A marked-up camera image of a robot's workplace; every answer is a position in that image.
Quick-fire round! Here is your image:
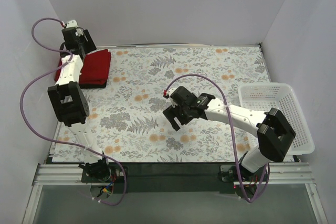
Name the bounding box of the red t shirt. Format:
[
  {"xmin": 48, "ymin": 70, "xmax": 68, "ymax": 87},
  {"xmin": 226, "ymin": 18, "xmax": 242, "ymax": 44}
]
[{"xmin": 55, "ymin": 49, "xmax": 111, "ymax": 89}]

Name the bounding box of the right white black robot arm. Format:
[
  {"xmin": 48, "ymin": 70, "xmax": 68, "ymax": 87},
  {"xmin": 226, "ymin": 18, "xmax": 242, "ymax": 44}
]
[{"xmin": 163, "ymin": 86, "xmax": 296, "ymax": 181}]

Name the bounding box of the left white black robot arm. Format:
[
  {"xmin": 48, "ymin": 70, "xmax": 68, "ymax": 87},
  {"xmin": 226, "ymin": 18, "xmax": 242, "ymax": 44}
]
[{"xmin": 48, "ymin": 20, "xmax": 112, "ymax": 182}]

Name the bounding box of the floral patterned table mat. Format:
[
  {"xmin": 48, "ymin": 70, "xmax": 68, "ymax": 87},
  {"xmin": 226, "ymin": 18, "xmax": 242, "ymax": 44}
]
[{"xmin": 51, "ymin": 46, "xmax": 272, "ymax": 163}]

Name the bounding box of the white plastic laundry basket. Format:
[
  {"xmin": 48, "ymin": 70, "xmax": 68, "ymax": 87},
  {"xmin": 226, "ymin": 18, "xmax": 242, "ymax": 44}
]
[{"xmin": 238, "ymin": 82, "xmax": 315, "ymax": 155}]

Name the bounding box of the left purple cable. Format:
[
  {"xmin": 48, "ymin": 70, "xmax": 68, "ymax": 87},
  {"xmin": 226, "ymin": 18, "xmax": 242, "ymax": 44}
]
[{"xmin": 20, "ymin": 18, "xmax": 129, "ymax": 206}]

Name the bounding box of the purple cable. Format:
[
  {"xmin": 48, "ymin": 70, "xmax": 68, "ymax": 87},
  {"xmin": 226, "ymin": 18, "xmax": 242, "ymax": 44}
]
[
  {"xmin": 20, "ymin": 18, "xmax": 129, "ymax": 206},
  {"xmin": 162, "ymin": 74, "xmax": 270, "ymax": 204}
]

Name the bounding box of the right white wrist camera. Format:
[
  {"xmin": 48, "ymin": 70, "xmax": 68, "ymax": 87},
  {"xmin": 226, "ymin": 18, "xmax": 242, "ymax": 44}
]
[{"xmin": 163, "ymin": 88, "xmax": 176, "ymax": 105}]

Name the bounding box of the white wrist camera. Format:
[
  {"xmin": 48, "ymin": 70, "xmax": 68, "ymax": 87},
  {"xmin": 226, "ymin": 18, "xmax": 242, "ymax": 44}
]
[
  {"xmin": 61, "ymin": 19, "xmax": 79, "ymax": 28},
  {"xmin": 163, "ymin": 88, "xmax": 176, "ymax": 105}
]

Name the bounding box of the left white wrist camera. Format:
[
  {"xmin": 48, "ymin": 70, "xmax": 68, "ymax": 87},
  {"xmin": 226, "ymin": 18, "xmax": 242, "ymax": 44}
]
[{"xmin": 61, "ymin": 19, "xmax": 79, "ymax": 28}]

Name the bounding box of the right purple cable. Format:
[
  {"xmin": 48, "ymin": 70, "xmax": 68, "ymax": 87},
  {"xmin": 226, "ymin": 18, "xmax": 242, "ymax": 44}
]
[{"xmin": 162, "ymin": 74, "xmax": 270, "ymax": 204}]

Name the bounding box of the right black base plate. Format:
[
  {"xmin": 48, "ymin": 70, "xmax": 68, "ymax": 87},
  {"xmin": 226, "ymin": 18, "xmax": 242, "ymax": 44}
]
[{"xmin": 218, "ymin": 163, "xmax": 265, "ymax": 182}]

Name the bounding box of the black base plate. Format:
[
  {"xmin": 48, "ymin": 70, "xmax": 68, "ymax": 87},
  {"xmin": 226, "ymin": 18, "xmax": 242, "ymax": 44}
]
[
  {"xmin": 218, "ymin": 163, "xmax": 265, "ymax": 182},
  {"xmin": 79, "ymin": 165, "xmax": 129, "ymax": 183}
]

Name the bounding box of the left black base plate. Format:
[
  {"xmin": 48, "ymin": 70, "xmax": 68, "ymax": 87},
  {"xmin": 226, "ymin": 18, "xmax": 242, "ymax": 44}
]
[{"xmin": 79, "ymin": 165, "xmax": 129, "ymax": 183}]

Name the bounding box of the aluminium front rail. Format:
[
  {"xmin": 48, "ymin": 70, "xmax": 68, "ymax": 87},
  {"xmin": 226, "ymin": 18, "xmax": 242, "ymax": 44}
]
[{"xmin": 33, "ymin": 162, "xmax": 315, "ymax": 185}]

